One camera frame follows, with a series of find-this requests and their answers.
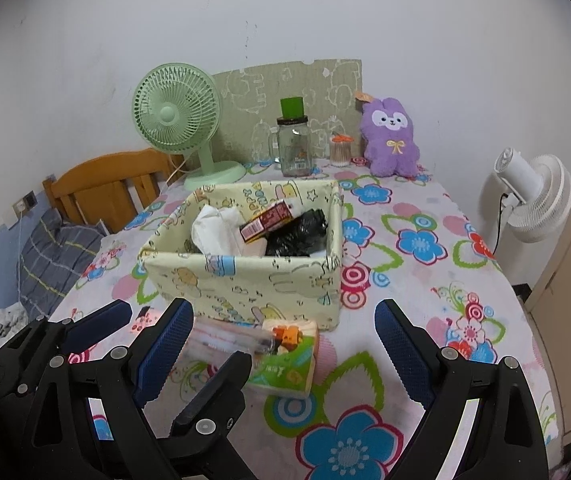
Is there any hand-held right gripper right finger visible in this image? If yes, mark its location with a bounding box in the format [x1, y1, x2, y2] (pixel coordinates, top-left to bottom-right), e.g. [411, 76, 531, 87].
[374, 298, 549, 480]

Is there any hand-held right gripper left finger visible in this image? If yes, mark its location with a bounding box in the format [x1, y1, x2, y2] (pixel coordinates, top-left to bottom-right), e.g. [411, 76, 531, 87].
[25, 298, 193, 480]

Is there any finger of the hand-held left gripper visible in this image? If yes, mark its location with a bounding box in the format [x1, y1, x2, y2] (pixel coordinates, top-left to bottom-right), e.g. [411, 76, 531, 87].
[170, 351, 253, 456]
[62, 300, 133, 358]

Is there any clear plastic case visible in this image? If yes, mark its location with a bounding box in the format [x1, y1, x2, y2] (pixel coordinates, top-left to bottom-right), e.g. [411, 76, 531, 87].
[185, 317, 273, 361]

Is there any green tissue packet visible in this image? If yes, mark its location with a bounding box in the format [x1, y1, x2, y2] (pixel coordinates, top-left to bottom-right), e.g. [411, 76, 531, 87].
[245, 320, 321, 400]

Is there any yellow printed storage box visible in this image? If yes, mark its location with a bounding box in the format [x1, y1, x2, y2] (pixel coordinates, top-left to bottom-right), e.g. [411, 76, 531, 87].
[138, 178, 345, 333]

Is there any white cloth bundle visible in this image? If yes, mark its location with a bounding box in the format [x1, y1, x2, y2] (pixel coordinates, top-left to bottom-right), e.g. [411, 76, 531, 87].
[191, 205, 245, 256]

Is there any black plastic bag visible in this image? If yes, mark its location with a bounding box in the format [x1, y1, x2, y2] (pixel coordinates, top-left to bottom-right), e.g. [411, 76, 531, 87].
[264, 208, 330, 257]

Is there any cartoon printed small box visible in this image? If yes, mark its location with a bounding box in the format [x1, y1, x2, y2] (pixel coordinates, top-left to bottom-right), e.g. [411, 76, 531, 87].
[238, 199, 302, 242]

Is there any crumpled white cloth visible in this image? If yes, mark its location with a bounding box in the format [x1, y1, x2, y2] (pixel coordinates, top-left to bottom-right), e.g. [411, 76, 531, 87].
[0, 305, 28, 338]

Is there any grey plaid pillow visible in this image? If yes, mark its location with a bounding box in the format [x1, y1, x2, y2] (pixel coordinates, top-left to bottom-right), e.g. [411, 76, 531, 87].
[19, 208, 108, 318]

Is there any white standing fan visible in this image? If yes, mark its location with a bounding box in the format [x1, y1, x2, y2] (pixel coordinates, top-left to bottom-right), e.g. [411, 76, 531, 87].
[488, 147, 571, 261]

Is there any cotton swab jar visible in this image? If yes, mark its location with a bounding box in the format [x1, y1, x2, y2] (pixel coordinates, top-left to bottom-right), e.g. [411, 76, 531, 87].
[329, 132, 353, 167]

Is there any purple plush bunny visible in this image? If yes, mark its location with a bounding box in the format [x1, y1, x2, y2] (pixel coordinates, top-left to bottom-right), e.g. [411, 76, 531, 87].
[355, 91, 421, 179]

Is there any green desk fan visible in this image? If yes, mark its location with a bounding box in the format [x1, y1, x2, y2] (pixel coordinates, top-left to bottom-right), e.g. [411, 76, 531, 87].
[132, 62, 247, 192]

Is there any glass jar mug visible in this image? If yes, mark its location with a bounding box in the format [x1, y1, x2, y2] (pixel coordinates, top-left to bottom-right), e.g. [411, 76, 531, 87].
[266, 116, 313, 177]

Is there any green plastic cup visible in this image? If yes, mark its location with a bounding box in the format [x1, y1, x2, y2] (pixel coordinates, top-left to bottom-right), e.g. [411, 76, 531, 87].
[280, 96, 305, 120]

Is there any green printed board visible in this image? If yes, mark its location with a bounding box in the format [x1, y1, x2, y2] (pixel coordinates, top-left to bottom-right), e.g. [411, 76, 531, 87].
[212, 59, 363, 163]

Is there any wall socket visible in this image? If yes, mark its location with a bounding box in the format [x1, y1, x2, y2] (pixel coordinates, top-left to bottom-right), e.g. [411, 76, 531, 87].
[12, 191, 37, 216]

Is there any black fan cable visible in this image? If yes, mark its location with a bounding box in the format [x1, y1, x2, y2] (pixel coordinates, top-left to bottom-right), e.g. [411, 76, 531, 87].
[494, 191, 511, 258]

